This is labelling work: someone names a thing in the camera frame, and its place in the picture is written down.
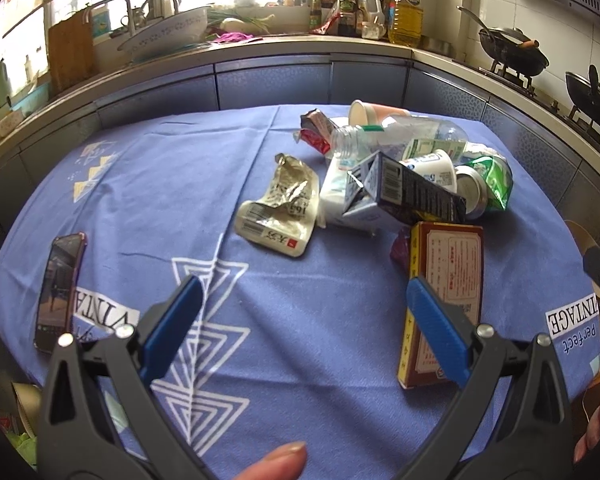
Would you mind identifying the smartphone with red case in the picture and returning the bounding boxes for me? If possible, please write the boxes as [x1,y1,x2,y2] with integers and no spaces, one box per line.
[33,232,86,353]

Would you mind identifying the wooden cutting board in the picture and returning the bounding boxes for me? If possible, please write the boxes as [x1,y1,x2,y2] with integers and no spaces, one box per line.
[48,10,97,96]

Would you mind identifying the pink and white paper cup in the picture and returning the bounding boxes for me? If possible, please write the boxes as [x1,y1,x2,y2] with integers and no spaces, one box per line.
[348,100,411,126]

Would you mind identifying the black wok with handle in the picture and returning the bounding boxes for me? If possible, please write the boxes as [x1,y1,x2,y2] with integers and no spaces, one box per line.
[457,6,550,78]

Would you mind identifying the yellow cooking oil bottle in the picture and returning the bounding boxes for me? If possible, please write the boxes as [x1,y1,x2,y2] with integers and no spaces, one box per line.
[388,0,424,48]

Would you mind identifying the black pan with lid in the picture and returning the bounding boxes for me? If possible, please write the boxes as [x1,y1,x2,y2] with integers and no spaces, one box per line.
[565,65,600,125]

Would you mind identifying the red and cream carton box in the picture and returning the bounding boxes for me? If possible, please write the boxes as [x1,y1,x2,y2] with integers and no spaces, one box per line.
[396,222,483,389]

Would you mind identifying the white patterned basin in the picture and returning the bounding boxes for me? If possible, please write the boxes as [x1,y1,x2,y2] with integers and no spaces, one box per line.
[118,6,208,60]

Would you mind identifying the red snack wrapper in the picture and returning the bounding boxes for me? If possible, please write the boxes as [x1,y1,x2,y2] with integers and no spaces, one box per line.
[294,108,338,156]

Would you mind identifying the beige foil pouch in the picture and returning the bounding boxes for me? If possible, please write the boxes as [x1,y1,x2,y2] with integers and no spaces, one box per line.
[234,154,320,258]

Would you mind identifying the chrome sink faucet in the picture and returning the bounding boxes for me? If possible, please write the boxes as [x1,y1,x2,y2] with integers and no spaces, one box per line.
[83,0,182,36]

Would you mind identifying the white yogurt cup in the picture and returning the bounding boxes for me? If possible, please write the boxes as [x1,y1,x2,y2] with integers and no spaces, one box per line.
[401,150,457,193]

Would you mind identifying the crushed green aluminium can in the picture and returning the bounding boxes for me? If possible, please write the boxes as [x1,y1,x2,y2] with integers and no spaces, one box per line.
[455,155,514,220]

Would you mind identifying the blue patterned tablecloth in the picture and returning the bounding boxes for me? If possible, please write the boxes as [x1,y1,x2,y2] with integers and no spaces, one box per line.
[0,106,600,479]

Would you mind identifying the dark blue milk carton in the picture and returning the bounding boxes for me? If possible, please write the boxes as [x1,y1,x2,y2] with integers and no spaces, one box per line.
[341,152,466,232]

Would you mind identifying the person's left hand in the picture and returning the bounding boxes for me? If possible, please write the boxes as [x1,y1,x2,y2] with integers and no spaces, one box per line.
[235,441,308,480]

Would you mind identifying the white plastic jug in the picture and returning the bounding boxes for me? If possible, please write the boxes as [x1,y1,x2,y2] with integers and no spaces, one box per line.
[356,0,386,40]

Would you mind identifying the white and green milk pouch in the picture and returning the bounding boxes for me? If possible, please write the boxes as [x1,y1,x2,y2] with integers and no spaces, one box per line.
[316,156,375,233]

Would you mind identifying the clear plastic bottle green label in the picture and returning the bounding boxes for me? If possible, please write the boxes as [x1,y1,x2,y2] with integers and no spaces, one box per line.
[329,115,468,162]

